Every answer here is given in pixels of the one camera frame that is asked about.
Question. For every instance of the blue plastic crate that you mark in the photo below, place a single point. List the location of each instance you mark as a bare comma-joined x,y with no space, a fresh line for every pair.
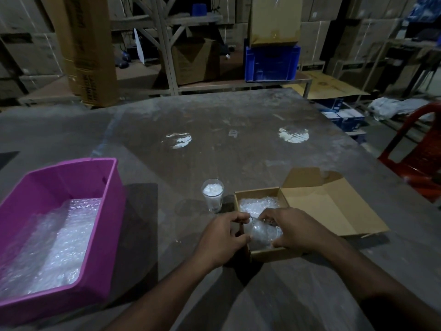
272,65

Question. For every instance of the glasses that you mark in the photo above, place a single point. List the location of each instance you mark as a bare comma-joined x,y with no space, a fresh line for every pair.
258,205

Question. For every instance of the bubble-wrapped items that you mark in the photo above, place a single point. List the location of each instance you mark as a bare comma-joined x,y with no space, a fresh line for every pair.
212,196

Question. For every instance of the white plastic bag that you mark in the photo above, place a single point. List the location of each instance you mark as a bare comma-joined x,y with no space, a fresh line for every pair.
392,107

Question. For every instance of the pile of bubble wrap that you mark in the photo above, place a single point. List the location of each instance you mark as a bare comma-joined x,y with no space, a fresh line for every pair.
58,251

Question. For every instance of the flattened printed cardboard sheet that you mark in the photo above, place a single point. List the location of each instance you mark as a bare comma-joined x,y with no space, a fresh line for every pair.
327,87

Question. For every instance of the small brown cardboard box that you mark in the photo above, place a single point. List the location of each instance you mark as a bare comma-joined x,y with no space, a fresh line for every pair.
327,210

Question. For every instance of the red plastic chair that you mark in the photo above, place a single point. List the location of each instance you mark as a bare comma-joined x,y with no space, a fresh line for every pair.
423,168

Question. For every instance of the small dark object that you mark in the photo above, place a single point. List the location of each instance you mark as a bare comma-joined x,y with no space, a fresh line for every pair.
123,62

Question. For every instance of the person's left hand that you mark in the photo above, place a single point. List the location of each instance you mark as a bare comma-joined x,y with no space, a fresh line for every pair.
217,244

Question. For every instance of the bubble items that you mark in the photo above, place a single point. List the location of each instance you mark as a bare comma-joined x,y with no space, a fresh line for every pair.
262,234

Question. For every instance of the pink plastic bin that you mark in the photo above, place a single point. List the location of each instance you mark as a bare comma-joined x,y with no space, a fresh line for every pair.
86,175

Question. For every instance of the tall narrow cardboard carton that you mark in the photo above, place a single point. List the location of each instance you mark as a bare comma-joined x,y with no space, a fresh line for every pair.
86,48

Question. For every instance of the flat cardboard sheet with tape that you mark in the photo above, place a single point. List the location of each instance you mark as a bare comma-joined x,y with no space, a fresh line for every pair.
275,20

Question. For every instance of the grey metal storage rack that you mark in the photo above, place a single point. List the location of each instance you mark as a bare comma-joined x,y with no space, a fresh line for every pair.
165,48

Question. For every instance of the person's right forearm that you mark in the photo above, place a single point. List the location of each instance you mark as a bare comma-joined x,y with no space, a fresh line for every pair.
379,286

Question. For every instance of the person's left forearm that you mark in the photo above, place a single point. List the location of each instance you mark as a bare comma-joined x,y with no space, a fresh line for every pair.
162,299

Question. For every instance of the small blue bin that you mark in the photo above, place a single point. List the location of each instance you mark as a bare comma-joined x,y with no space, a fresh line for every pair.
199,10

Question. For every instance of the open brown carton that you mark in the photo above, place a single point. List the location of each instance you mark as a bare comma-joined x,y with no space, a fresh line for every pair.
193,62

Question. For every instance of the metal frame table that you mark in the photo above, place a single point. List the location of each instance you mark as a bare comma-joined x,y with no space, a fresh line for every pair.
410,43

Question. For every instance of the blue patterned bag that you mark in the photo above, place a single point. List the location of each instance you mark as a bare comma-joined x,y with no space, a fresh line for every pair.
423,8

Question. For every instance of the blue and white product box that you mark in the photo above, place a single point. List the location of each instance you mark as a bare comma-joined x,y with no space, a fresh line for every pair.
331,118
351,120

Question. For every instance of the dark blue product box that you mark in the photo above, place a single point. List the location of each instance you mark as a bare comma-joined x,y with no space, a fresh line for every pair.
332,104

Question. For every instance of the person's right hand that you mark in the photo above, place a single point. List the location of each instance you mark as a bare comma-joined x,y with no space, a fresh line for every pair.
303,234

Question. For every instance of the white paper sheet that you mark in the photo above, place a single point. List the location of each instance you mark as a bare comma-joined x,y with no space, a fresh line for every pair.
138,48

